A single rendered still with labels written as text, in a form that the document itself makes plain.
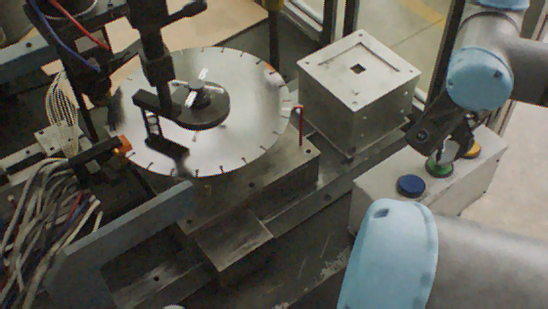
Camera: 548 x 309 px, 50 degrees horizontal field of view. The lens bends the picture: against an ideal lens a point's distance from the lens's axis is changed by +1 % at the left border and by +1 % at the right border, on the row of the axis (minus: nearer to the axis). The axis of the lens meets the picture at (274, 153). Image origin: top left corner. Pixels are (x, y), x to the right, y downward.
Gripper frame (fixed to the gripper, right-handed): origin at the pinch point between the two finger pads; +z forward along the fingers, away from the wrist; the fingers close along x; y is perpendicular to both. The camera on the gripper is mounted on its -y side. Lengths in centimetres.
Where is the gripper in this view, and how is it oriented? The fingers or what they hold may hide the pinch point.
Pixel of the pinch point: (437, 162)
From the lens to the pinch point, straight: 105.0
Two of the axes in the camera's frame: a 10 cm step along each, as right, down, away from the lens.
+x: -6.0, -6.0, 5.3
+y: 8.0, -4.7, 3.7
